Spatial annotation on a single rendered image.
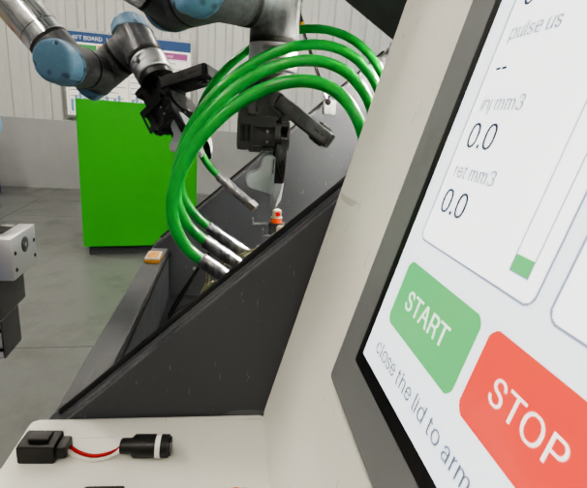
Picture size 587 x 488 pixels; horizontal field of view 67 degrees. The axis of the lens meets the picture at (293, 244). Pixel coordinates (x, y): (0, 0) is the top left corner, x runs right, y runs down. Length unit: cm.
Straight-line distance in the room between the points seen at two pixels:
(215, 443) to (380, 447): 24
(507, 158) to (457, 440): 11
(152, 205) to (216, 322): 369
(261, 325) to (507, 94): 31
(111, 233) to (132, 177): 52
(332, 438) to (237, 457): 16
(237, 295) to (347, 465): 20
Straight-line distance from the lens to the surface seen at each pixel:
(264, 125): 70
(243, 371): 46
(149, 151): 403
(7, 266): 108
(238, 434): 46
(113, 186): 407
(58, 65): 92
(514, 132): 20
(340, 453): 28
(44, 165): 764
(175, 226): 51
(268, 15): 71
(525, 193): 18
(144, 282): 89
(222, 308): 43
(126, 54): 102
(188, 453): 44
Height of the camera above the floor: 127
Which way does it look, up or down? 16 degrees down
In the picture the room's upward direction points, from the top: 4 degrees clockwise
